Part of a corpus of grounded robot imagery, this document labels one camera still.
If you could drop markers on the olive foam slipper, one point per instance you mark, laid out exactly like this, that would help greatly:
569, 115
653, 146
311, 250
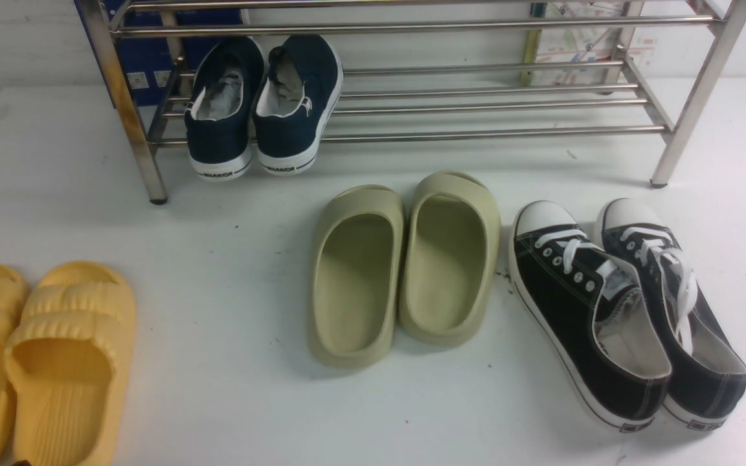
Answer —
357, 254
452, 248

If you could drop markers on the blue box behind rack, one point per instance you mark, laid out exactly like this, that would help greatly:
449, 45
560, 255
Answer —
148, 62

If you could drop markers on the left olive foam slipper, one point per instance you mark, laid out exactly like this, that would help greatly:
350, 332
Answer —
357, 254

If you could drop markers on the stainless steel shoe rack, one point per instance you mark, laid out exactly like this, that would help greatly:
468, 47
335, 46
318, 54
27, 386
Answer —
155, 20

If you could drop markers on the left black lace-up sneaker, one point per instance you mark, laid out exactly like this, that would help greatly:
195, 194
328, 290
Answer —
592, 308

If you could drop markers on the right yellow slide sandal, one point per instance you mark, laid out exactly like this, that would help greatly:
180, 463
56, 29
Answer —
69, 362

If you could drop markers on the white printed poster board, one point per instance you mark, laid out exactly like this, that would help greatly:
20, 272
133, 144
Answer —
595, 44

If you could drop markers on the navy canvas shoe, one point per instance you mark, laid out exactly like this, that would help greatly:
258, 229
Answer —
301, 89
217, 117

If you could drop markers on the right olive foam slipper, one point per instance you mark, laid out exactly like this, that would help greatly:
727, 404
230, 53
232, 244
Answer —
452, 248

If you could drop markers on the black lace-up sneaker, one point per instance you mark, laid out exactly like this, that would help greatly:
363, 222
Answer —
592, 308
708, 377

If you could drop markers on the right black lace-up sneaker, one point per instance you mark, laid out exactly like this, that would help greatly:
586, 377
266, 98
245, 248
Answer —
708, 377

